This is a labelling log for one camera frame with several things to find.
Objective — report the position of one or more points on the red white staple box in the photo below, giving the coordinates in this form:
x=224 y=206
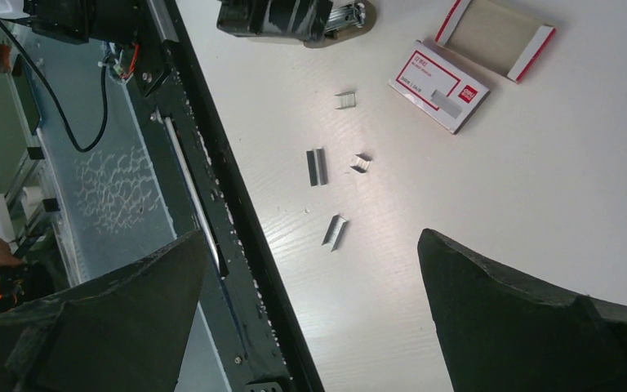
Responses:
x=444 y=92

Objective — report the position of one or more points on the silver staple strip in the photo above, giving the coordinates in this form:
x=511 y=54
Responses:
x=334 y=233
x=317 y=167

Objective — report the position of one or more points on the left controller board with wires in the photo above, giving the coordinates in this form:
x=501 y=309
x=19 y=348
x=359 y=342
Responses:
x=119 y=61

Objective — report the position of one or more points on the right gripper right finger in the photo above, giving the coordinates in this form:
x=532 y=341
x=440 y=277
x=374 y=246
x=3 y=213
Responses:
x=500 y=329

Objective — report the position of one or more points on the small silver staple piece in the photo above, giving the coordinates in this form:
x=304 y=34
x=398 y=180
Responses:
x=361 y=163

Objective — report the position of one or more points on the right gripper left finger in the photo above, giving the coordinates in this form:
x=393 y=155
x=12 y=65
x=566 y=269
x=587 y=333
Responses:
x=126 y=330

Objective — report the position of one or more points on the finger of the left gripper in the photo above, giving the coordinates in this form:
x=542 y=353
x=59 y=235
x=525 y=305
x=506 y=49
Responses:
x=302 y=20

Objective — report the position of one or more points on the staple box tray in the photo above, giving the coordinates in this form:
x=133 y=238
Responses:
x=495 y=36

